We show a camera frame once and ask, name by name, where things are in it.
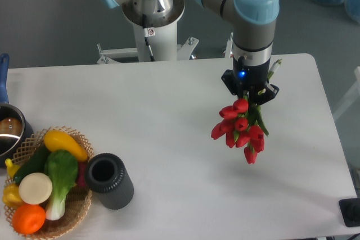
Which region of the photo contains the green cucumber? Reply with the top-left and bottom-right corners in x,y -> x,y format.
13,144 -> 51,185

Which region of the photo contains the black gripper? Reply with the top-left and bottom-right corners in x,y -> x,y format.
221,60 -> 279,105

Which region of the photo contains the yellow squash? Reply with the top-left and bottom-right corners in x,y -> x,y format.
43,130 -> 88,162

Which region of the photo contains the black cable on pedestal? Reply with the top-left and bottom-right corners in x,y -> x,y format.
142,15 -> 156,62

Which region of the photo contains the dark grey ribbed vase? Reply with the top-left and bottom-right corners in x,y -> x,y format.
84,153 -> 134,210

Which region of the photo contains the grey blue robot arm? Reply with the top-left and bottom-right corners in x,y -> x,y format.
102,0 -> 280,105

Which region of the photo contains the red tulip bouquet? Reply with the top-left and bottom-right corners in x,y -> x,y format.
211,57 -> 282,164

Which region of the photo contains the green bok choy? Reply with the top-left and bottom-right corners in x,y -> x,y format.
44,150 -> 78,221

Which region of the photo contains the dark red vegetable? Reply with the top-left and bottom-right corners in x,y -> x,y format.
75,162 -> 87,188

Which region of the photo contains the small yellow pepper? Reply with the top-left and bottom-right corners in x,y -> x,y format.
5,159 -> 20,179

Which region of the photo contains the black device at table edge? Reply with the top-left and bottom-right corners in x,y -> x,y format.
339,198 -> 359,228

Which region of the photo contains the blue handled saucepan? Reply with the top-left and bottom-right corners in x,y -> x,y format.
1,53 -> 33,168

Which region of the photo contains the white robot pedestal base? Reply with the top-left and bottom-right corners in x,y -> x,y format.
97,0 -> 199,64

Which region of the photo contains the orange fruit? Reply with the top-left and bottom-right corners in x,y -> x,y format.
12,205 -> 46,234

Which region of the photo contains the yellow bell pepper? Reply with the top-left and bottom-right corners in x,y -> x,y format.
2,183 -> 25,209

